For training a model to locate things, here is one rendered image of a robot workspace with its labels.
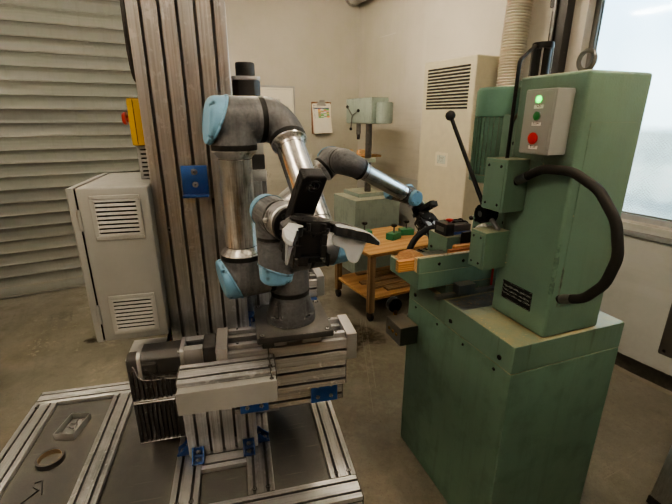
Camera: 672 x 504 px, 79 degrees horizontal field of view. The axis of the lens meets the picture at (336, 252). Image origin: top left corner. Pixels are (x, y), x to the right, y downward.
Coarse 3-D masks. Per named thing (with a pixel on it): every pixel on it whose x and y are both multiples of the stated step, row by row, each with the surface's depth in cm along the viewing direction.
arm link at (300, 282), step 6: (306, 270) 120; (294, 276) 117; (300, 276) 118; (306, 276) 120; (294, 282) 117; (300, 282) 118; (306, 282) 121; (276, 288) 117; (282, 288) 118; (288, 288) 118; (294, 288) 118; (300, 288) 119; (306, 288) 121; (282, 294) 118; (288, 294) 118; (294, 294) 119
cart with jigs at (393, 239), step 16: (384, 240) 307; (400, 240) 307; (368, 256) 277; (336, 272) 329; (368, 272) 284; (384, 272) 335; (336, 288) 333; (352, 288) 311; (368, 288) 288; (384, 288) 307; (400, 288) 307; (368, 304) 291; (368, 320) 296
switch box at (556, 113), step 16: (528, 96) 106; (544, 96) 101; (560, 96) 98; (528, 112) 106; (544, 112) 101; (560, 112) 100; (528, 128) 107; (544, 128) 102; (560, 128) 101; (528, 144) 107; (544, 144) 102; (560, 144) 103
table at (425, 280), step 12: (420, 252) 162; (432, 252) 162; (444, 252) 162; (408, 276) 146; (420, 276) 140; (432, 276) 142; (444, 276) 144; (456, 276) 146; (468, 276) 148; (480, 276) 150; (420, 288) 142
